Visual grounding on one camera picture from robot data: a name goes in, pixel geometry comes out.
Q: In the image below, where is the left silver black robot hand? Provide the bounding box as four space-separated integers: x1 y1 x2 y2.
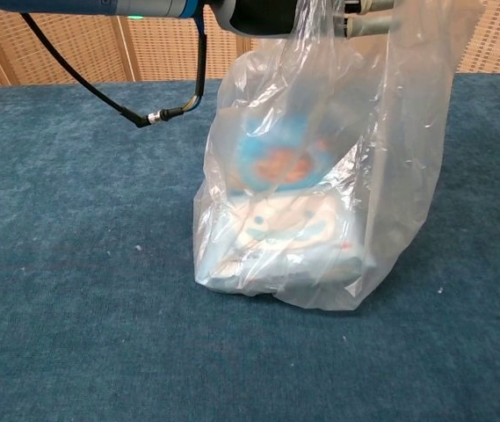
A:
212 0 395 39

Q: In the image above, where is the transparent plastic carrier bag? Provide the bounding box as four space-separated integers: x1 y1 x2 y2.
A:
192 0 486 312

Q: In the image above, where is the blue cookie snack pack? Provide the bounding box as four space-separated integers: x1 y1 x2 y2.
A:
231 114 344 195

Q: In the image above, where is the white tissue pack with face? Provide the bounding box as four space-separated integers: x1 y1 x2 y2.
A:
199 188 376 292

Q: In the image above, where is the blue carpet table cover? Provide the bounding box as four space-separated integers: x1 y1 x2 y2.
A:
0 72 500 422

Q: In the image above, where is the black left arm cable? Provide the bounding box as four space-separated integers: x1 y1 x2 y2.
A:
18 11 209 129

